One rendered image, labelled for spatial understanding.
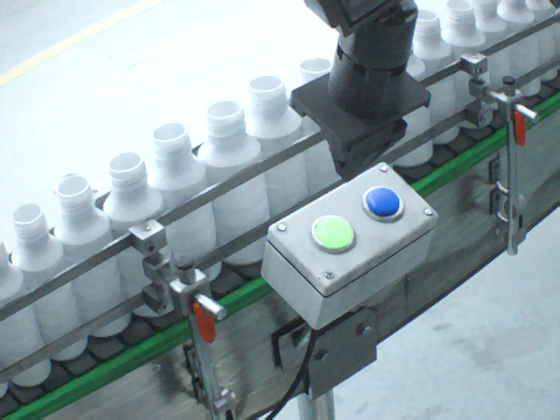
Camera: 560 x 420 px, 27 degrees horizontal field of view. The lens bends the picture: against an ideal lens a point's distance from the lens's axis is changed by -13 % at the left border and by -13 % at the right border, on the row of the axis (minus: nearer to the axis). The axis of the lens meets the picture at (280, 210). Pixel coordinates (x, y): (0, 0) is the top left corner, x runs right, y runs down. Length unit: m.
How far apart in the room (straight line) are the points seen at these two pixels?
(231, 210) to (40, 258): 0.23
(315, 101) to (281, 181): 0.30
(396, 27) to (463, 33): 0.51
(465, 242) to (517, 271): 1.40
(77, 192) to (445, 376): 1.55
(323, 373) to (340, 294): 0.28
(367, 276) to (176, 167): 0.21
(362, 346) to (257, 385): 0.15
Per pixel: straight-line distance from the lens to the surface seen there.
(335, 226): 1.11
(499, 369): 2.60
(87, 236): 1.14
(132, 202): 1.16
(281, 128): 1.24
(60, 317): 1.16
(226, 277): 1.27
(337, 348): 1.38
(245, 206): 1.23
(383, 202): 1.14
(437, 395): 2.55
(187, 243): 1.22
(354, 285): 1.12
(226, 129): 1.20
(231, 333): 1.26
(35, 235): 1.11
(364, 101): 0.96
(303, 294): 1.12
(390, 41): 0.92
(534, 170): 1.56
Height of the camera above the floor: 1.76
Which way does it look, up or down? 34 degrees down
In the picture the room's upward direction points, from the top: 7 degrees counter-clockwise
